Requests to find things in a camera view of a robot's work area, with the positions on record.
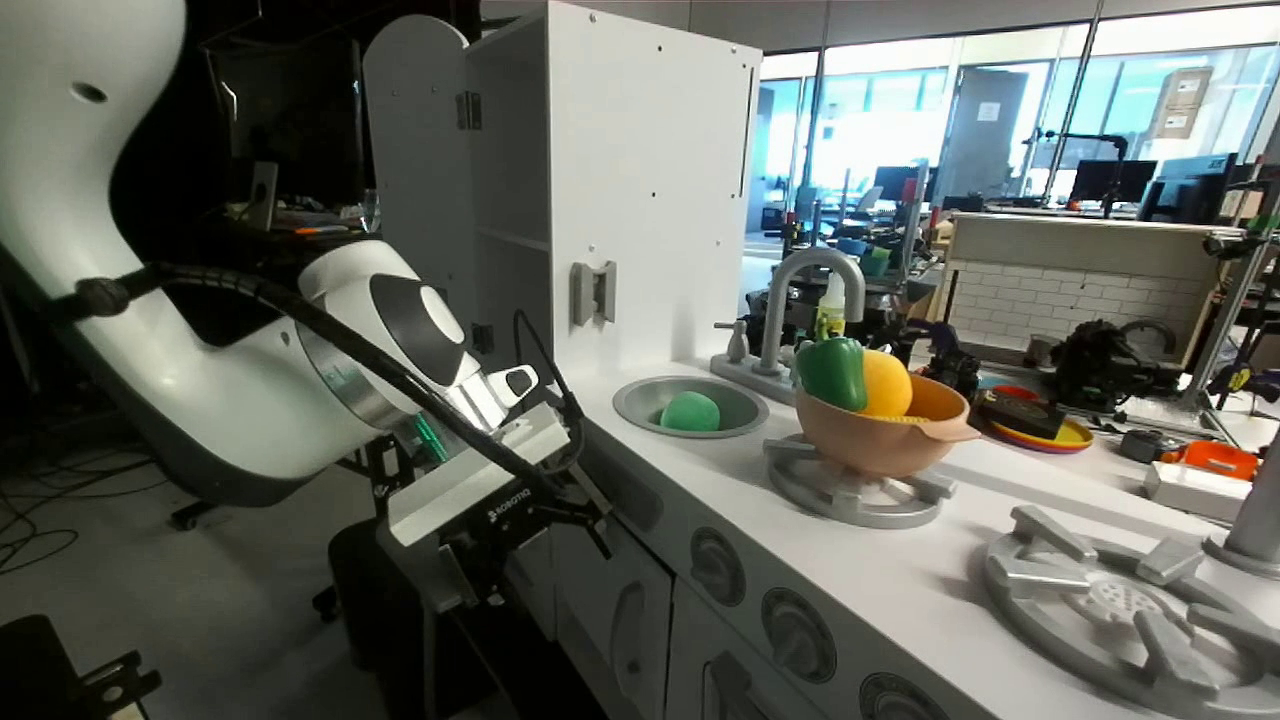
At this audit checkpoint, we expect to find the white toy kitchen cabinet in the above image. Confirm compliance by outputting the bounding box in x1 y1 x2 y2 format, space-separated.
362 0 1280 720

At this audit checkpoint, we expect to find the tan bowl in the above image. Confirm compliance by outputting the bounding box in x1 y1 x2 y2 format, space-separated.
795 377 978 478

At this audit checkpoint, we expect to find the green toy pepper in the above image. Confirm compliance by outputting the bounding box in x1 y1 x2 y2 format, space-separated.
795 336 869 411

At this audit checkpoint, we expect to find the yellow toy lemon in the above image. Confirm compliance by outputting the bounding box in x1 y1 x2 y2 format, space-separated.
864 353 913 415

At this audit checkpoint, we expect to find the black computer monitor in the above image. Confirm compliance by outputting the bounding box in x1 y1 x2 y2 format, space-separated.
1072 160 1156 203

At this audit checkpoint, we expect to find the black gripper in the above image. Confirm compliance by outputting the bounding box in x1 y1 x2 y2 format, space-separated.
452 488 601 587

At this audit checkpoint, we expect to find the orange tool on table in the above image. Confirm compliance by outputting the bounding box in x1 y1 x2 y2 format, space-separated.
1176 440 1260 478

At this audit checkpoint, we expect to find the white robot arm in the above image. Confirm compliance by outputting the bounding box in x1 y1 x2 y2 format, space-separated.
0 0 603 551

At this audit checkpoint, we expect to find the green spray bottle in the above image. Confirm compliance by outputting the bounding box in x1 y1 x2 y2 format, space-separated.
814 271 849 338

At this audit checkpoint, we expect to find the grey toy stove burner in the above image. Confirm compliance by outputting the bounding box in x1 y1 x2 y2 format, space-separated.
763 434 953 528

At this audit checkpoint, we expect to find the green sink item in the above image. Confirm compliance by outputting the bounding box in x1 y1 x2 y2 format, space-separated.
657 392 723 430

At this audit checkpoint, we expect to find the grey toy faucet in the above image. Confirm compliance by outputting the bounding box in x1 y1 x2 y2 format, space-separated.
709 247 869 402

